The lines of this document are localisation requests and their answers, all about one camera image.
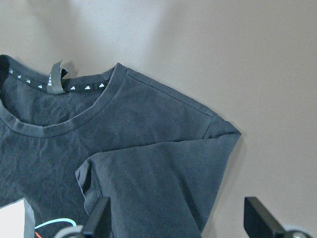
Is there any black t-shirt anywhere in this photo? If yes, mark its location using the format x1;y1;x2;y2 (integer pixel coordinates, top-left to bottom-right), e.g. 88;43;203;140
0;55;241;238

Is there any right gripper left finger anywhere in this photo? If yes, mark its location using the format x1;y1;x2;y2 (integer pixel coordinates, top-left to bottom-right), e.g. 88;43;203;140
83;197;111;236

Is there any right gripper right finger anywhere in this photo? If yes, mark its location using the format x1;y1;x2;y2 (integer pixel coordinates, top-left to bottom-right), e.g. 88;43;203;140
244;197;285;238

